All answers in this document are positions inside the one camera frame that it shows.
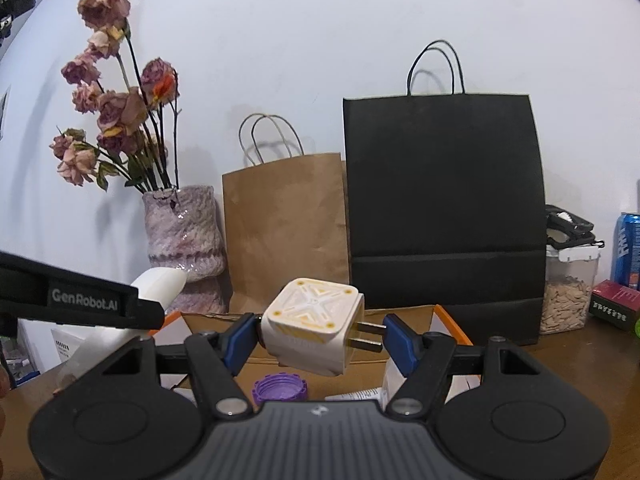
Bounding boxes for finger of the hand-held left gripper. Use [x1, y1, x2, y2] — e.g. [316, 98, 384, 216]
[132, 287, 166, 334]

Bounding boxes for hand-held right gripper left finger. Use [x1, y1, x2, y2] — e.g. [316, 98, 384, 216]
[102, 313, 259, 419]

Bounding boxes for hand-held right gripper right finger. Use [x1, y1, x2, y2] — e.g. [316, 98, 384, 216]
[382, 313, 541, 419]

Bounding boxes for white tube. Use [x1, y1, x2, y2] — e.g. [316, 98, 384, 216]
[53, 267, 189, 394]

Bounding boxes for red cardboard box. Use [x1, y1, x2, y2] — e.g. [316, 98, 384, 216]
[149, 303, 481, 397]

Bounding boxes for purple bottle cap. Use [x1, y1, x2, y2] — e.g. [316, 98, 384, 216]
[252, 372, 309, 404]

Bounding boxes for white spray bottle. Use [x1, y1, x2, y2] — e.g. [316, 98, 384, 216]
[324, 388, 386, 402]

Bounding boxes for white square charger plug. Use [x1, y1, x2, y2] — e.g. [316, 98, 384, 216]
[260, 277, 389, 377]

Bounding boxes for white panel board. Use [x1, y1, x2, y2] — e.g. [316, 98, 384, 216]
[49, 327, 86, 366]

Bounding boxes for cluttered storage rack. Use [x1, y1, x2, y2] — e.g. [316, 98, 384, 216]
[0, 344, 41, 386]

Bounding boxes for mottled pink ceramic vase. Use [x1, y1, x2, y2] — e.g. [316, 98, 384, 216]
[142, 185, 229, 314]

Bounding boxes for brown paper bag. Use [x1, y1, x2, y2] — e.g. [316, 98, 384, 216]
[221, 113, 350, 314]

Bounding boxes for black paper bag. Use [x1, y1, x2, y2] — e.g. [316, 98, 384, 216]
[342, 39, 547, 346]

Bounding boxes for clear container with seeds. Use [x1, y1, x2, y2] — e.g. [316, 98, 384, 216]
[539, 203, 604, 335]

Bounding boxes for dried pink roses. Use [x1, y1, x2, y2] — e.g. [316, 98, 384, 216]
[48, 0, 181, 194]

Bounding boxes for small red box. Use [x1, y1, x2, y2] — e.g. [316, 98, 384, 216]
[588, 279, 640, 331]

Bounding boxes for blue drink can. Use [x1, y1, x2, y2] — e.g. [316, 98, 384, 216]
[613, 211, 640, 291]

